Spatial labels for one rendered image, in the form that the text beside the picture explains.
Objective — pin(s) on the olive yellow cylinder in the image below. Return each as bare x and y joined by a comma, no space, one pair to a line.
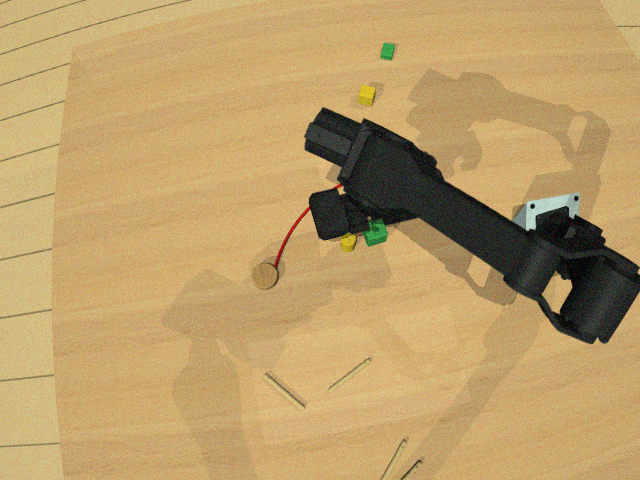
348,242

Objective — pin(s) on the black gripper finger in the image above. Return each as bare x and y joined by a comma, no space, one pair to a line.
399,218
357,229

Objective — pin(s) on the round wooden button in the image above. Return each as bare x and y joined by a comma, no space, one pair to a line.
265,276

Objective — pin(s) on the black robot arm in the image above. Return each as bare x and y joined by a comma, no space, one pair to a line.
383,170

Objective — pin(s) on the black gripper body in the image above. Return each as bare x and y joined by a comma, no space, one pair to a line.
333,218

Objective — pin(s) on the small yellow block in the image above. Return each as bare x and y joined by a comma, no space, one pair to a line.
366,95

